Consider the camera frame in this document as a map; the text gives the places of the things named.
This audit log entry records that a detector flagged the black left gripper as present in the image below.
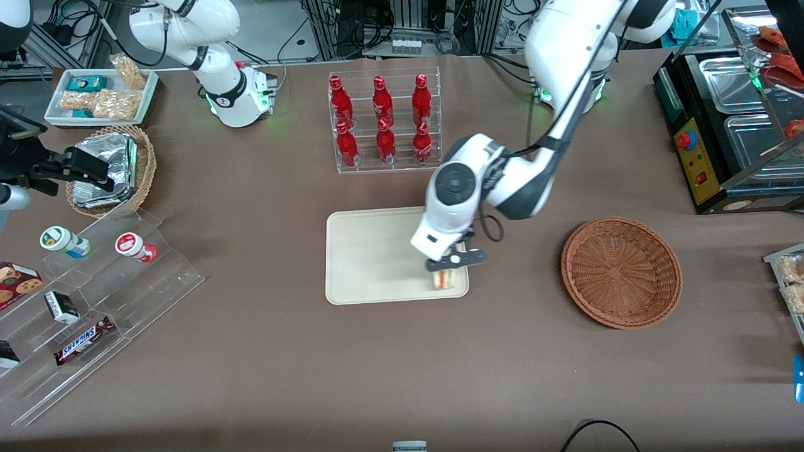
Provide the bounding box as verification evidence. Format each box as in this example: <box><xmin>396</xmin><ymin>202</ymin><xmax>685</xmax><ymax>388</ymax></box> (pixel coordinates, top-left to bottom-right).
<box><xmin>426</xmin><ymin>230</ymin><xmax>489</xmax><ymax>273</ymax></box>

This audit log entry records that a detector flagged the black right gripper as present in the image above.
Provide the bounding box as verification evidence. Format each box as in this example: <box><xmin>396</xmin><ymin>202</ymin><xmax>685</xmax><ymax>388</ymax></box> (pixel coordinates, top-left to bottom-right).
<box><xmin>28</xmin><ymin>149</ymin><xmax>117</xmax><ymax>193</ymax></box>

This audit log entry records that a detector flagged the triangular sandwich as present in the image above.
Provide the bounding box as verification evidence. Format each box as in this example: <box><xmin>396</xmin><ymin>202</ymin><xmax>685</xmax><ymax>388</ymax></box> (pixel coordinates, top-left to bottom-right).
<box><xmin>429</xmin><ymin>266</ymin><xmax>470</xmax><ymax>292</ymax></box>

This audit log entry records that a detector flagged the deep light wicker basket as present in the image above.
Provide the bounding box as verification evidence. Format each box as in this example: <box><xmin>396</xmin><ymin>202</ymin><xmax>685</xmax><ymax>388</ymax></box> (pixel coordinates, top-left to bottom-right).
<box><xmin>65</xmin><ymin>125</ymin><xmax>157</xmax><ymax>219</ymax></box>

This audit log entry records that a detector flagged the white rectangular snack tray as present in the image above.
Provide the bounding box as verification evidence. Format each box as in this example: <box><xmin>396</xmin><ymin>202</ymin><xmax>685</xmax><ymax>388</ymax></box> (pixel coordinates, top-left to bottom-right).
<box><xmin>43</xmin><ymin>67</ymin><xmax>160</xmax><ymax>130</ymax></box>

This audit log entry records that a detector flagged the beige rectangular serving tray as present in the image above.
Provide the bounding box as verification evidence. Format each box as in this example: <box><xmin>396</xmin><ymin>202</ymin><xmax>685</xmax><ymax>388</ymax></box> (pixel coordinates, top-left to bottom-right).
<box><xmin>325</xmin><ymin>204</ymin><xmax>470</xmax><ymax>306</ymax></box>

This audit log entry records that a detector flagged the shallow round brown wicker basket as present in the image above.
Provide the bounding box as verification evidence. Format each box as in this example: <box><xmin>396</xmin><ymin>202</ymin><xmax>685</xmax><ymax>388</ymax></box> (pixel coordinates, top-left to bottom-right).
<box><xmin>560</xmin><ymin>216</ymin><xmax>683</xmax><ymax>331</ymax></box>

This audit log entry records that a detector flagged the grey tray of snacks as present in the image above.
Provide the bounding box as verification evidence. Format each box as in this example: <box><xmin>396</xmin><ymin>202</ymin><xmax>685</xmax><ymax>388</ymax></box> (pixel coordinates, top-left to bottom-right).
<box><xmin>763</xmin><ymin>243</ymin><xmax>804</xmax><ymax>347</ymax></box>

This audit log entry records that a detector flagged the foil wrapped food pack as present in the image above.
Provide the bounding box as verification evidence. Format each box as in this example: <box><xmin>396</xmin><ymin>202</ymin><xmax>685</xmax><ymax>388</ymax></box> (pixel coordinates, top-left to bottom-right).
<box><xmin>72</xmin><ymin>132</ymin><xmax>138</xmax><ymax>210</ymax></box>

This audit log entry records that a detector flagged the clear bag of crackers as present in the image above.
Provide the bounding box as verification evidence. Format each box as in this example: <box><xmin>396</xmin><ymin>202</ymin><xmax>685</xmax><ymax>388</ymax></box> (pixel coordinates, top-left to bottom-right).
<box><xmin>92</xmin><ymin>89</ymin><xmax>141</xmax><ymax>121</ymax></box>
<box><xmin>109</xmin><ymin>53</ymin><xmax>147</xmax><ymax>91</ymax></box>
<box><xmin>59</xmin><ymin>90</ymin><xmax>101</xmax><ymax>113</ymax></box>

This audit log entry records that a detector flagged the green lid yogurt cup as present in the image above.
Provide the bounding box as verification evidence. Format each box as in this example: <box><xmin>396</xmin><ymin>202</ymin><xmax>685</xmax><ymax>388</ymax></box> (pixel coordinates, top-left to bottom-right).
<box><xmin>40</xmin><ymin>225</ymin><xmax>91</xmax><ymax>259</ymax></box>

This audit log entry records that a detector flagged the red lid yogurt cup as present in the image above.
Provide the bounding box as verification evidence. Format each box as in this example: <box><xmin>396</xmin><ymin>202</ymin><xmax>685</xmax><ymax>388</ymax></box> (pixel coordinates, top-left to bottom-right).
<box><xmin>114</xmin><ymin>232</ymin><xmax>158</xmax><ymax>264</ymax></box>

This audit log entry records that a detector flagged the teal snack box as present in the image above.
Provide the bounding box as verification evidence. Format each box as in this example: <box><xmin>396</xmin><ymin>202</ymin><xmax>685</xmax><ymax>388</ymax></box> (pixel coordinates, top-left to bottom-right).
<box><xmin>67</xmin><ymin>75</ymin><xmax>108</xmax><ymax>94</ymax></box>

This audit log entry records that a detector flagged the clear acrylic bottle rack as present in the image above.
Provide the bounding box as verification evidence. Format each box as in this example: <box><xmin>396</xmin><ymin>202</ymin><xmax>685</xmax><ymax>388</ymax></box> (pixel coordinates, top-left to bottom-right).
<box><xmin>327</xmin><ymin>65</ymin><xmax>443</xmax><ymax>176</ymax></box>

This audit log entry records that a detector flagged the red cola bottle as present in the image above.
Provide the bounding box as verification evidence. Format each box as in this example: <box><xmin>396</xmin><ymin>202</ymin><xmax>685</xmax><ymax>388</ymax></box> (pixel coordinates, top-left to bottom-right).
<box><xmin>411</xmin><ymin>73</ymin><xmax>433</xmax><ymax>126</ymax></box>
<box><xmin>372</xmin><ymin>75</ymin><xmax>396</xmax><ymax>126</ymax></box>
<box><xmin>335</xmin><ymin>121</ymin><xmax>359</xmax><ymax>168</ymax></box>
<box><xmin>376</xmin><ymin>117</ymin><xmax>398</xmax><ymax>165</ymax></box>
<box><xmin>329</xmin><ymin>75</ymin><xmax>354</xmax><ymax>128</ymax></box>
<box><xmin>412</xmin><ymin>121</ymin><xmax>434</xmax><ymax>166</ymax></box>

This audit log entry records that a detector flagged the clear acrylic stepped display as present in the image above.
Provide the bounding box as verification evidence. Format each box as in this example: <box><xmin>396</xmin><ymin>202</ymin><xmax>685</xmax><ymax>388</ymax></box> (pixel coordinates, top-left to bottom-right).
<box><xmin>0</xmin><ymin>207</ymin><xmax>205</xmax><ymax>428</ymax></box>

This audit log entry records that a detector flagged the red cookie box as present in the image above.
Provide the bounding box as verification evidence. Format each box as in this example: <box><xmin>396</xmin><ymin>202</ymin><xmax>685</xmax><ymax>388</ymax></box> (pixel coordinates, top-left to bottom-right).
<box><xmin>0</xmin><ymin>261</ymin><xmax>44</xmax><ymax>312</ymax></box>

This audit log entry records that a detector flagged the small black white carton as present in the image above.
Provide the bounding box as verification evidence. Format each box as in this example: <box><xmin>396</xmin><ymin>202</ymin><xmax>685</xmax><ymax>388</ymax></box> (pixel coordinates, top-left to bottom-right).
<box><xmin>43</xmin><ymin>290</ymin><xmax>81</xmax><ymax>325</ymax></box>

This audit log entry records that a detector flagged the Snickers chocolate bar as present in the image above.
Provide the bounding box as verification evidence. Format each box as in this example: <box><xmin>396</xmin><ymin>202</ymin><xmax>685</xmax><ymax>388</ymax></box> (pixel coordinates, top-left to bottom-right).
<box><xmin>53</xmin><ymin>315</ymin><xmax>116</xmax><ymax>367</ymax></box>

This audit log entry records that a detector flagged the black food warmer appliance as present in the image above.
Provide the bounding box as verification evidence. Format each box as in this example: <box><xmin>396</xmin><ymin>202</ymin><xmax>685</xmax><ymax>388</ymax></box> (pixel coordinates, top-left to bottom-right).
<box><xmin>652</xmin><ymin>6</ymin><xmax>804</xmax><ymax>216</ymax></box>

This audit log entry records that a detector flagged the steel warmer pan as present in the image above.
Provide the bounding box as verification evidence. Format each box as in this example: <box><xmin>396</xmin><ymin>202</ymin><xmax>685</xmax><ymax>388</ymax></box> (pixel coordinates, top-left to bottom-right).
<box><xmin>725</xmin><ymin>114</ymin><xmax>804</xmax><ymax>184</ymax></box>
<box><xmin>698</xmin><ymin>55</ymin><xmax>774</xmax><ymax>116</ymax></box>

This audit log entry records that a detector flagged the teal cloth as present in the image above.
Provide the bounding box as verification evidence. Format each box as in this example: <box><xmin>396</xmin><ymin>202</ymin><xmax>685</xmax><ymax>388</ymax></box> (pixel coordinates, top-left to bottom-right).
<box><xmin>671</xmin><ymin>9</ymin><xmax>702</xmax><ymax>40</ymax></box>

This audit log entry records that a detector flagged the clear bag of pastries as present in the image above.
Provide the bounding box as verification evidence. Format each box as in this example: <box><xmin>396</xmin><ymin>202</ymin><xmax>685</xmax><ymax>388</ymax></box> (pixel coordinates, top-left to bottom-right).
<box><xmin>776</xmin><ymin>254</ymin><xmax>804</xmax><ymax>316</ymax></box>

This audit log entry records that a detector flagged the red food piece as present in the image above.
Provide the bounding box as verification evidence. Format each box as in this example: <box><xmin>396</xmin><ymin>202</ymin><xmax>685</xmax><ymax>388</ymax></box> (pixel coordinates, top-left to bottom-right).
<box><xmin>763</xmin><ymin>53</ymin><xmax>804</xmax><ymax>89</ymax></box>
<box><xmin>752</xmin><ymin>25</ymin><xmax>787</xmax><ymax>52</ymax></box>

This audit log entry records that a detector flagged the black floor cable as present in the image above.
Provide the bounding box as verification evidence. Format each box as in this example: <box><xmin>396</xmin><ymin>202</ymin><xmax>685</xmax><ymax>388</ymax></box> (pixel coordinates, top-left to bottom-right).
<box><xmin>560</xmin><ymin>419</ymin><xmax>642</xmax><ymax>452</ymax></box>

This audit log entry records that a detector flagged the aluminium profile frame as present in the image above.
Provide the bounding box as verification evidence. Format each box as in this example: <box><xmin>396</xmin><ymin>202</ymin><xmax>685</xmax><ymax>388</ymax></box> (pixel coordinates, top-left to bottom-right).
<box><xmin>301</xmin><ymin>0</ymin><xmax>504</xmax><ymax>58</ymax></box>

